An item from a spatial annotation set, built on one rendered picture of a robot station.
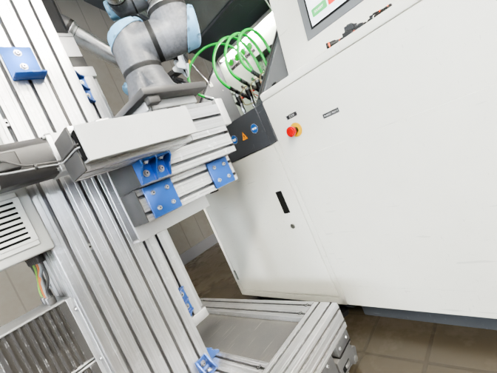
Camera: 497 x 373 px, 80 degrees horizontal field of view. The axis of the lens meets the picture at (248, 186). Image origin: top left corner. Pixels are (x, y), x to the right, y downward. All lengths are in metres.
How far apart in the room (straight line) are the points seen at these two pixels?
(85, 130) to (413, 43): 0.79
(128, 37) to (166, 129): 0.36
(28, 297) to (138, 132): 2.47
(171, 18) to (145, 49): 0.11
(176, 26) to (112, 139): 0.45
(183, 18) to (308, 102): 0.46
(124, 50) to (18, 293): 2.37
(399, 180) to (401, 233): 0.18
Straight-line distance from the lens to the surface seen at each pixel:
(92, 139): 0.62
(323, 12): 1.33
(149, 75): 0.92
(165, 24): 0.97
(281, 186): 1.23
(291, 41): 1.40
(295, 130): 1.07
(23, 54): 1.04
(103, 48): 1.57
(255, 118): 1.22
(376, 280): 1.21
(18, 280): 3.00
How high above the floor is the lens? 0.77
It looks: 4 degrees down
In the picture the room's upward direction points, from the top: 24 degrees counter-clockwise
